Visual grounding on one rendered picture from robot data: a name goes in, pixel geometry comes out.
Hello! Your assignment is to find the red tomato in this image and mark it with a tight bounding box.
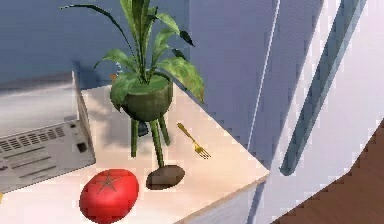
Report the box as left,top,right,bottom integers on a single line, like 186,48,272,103
79,168,140,224

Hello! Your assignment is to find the gold fork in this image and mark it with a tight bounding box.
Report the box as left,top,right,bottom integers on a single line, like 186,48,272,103
176,122,212,160

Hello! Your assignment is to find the grey fridge handle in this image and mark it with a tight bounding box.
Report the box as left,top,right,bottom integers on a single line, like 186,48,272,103
279,0,368,177

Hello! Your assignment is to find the green potted house plant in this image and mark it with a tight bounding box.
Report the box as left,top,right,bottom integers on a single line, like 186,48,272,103
59,0,206,169

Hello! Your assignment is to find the white kitchen counter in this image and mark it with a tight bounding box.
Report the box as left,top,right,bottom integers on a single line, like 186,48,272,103
0,82,271,224

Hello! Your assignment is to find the brown potato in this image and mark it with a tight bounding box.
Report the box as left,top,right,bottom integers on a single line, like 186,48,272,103
145,164,186,191

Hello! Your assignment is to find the white fridge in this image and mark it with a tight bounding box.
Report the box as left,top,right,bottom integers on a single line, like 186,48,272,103
189,0,384,224

